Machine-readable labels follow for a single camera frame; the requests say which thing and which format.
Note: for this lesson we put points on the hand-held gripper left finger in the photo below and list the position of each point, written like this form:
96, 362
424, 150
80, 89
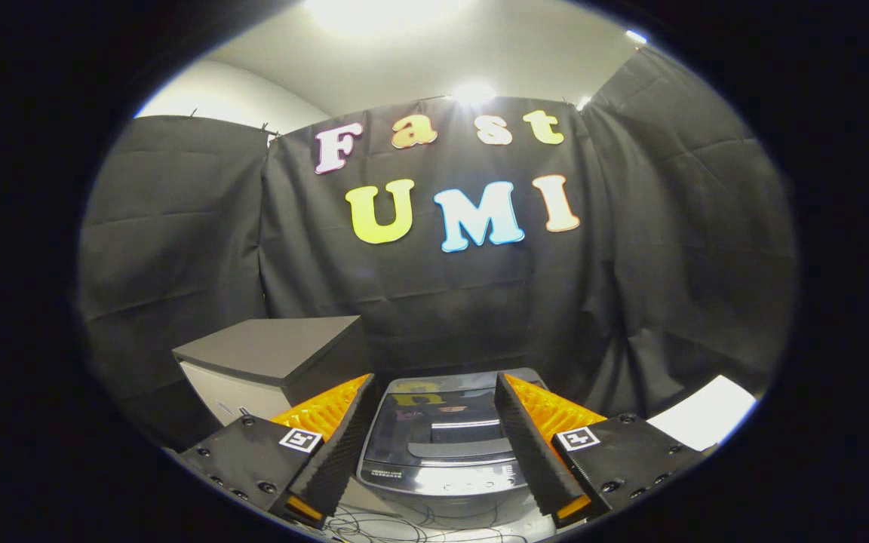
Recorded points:
336, 452

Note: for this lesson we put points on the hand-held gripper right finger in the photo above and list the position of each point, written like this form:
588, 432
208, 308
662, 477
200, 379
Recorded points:
532, 452

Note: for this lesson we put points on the dark glass washing machine lid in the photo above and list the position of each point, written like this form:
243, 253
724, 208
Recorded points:
442, 430

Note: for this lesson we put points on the grey top-load washing machine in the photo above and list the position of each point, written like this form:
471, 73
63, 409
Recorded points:
449, 501

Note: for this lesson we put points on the grey cabinet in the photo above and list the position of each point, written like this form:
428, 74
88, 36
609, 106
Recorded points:
268, 347

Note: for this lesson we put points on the white sheet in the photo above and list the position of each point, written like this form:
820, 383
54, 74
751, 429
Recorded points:
706, 415

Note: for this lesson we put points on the large ceiling light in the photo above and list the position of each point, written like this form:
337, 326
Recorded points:
382, 13

